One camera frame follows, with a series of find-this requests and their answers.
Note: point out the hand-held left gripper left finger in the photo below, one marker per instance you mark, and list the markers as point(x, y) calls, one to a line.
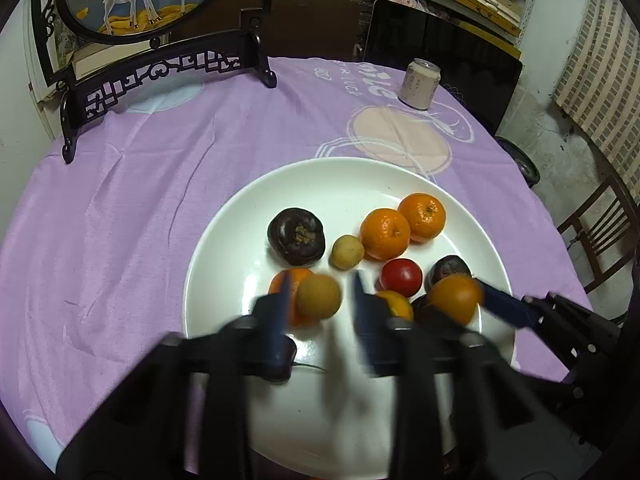
point(280, 330)

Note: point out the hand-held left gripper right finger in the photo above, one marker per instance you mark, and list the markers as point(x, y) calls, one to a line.
point(367, 330)

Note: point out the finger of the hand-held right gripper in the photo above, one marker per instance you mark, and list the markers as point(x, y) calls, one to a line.
point(505, 307)

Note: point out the dark cherry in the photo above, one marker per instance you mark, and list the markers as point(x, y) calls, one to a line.
point(292, 360)

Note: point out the brownish orange round fruit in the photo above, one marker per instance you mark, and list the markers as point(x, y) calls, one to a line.
point(398, 305)
point(456, 299)

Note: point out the tan longan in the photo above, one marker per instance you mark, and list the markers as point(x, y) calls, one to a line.
point(320, 296)
point(346, 252)

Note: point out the orange mandarin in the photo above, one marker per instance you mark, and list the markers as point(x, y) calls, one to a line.
point(301, 275)
point(422, 217)
point(385, 234)

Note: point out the red cherry tomato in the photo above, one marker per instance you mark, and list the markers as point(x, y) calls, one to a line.
point(400, 276)

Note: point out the white plate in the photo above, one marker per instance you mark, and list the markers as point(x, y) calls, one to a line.
point(310, 410)

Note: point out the large dark mangosteen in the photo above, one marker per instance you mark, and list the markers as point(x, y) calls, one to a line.
point(296, 236)

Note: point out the dark wooden slatted chair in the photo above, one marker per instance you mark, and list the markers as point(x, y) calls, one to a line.
point(600, 240)

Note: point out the purple printed tablecloth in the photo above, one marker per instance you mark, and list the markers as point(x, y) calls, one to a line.
point(125, 210)

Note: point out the pale drink can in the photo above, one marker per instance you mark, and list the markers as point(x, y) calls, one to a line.
point(419, 85)

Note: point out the checked beige curtain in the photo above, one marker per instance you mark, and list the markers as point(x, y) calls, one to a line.
point(605, 75)

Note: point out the black panel chair back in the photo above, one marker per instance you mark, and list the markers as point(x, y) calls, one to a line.
point(450, 45)

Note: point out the round deer screen on stand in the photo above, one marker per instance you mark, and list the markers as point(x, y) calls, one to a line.
point(140, 5)

